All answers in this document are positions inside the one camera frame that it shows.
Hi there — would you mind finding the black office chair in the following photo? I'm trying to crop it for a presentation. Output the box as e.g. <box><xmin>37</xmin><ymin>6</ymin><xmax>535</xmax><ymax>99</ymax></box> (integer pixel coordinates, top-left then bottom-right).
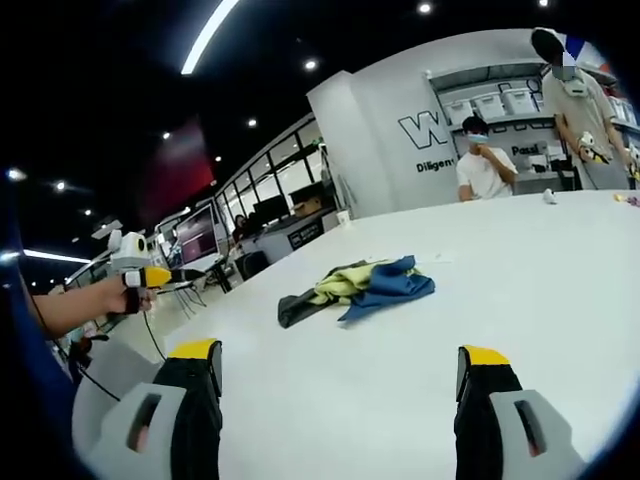
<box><xmin>233</xmin><ymin>249</ymin><xmax>270</xmax><ymax>282</ymax></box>

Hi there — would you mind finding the cardboard box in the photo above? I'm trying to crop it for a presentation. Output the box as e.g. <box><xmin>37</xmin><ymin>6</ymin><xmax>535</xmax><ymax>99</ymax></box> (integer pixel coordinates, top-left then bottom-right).
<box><xmin>290</xmin><ymin>195</ymin><xmax>324</xmax><ymax>217</ymax></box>

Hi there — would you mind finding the long ceiling light strip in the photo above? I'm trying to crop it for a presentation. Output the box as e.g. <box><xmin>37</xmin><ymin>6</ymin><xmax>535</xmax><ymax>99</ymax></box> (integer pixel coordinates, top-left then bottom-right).
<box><xmin>180</xmin><ymin>0</ymin><xmax>242</xmax><ymax>76</ymax></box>

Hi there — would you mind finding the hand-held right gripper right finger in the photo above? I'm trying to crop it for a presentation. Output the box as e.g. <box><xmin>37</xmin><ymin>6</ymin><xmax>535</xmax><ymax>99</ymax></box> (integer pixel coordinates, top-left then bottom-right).
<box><xmin>453</xmin><ymin>344</ymin><xmax>589</xmax><ymax>480</ymax></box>

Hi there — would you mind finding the computer monitor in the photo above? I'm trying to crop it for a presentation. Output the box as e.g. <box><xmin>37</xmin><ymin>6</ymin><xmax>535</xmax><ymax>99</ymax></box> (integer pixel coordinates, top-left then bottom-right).
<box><xmin>173</xmin><ymin>204</ymin><xmax>222</xmax><ymax>267</ymax></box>

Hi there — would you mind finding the blue yellow grey garment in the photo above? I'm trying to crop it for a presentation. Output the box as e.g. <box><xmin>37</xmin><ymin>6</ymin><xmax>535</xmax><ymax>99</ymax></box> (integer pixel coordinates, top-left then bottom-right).
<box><xmin>277</xmin><ymin>255</ymin><xmax>437</xmax><ymax>330</ymax></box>

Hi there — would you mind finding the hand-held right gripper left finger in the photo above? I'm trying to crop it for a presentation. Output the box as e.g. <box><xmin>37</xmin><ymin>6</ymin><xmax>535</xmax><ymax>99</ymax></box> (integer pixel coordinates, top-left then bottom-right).
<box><xmin>73</xmin><ymin>338</ymin><xmax>224</xmax><ymax>480</ymax></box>

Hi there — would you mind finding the person's blue clothing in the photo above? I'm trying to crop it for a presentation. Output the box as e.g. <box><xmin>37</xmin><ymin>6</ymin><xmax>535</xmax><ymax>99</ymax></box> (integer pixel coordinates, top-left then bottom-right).
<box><xmin>0</xmin><ymin>194</ymin><xmax>79</xmax><ymax>451</ymax></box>

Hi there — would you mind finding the person's left hand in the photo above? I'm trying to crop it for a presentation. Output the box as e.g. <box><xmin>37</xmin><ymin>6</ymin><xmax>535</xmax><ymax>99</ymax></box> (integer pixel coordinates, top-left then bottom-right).
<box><xmin>101</xmin><ymin>279</ymin><xmax>158</xmax><ymax>317</ymax></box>

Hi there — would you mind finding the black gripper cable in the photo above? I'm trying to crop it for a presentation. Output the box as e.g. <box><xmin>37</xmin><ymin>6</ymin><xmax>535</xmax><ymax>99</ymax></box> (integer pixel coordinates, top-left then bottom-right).
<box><xmin>142</xmin><ymin>307</ymin><xmax>169</xmax><ymax>363</ymax></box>

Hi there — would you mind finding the white storage box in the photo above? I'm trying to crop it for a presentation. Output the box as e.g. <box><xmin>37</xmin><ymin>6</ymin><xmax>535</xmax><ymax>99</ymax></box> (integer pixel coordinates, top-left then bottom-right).
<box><xmin>501</xmin><ymin>85</ymin><xmax>535</xmax><ymax>115</ymax></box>
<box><xmin>444</xmin><ymin>99</ymin><xmax>476</xmax><ymax>126</ymax></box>
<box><xmin>472</xmin><ymin>93</ymin><xmax>507</xmax><ymax>121</ymax></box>

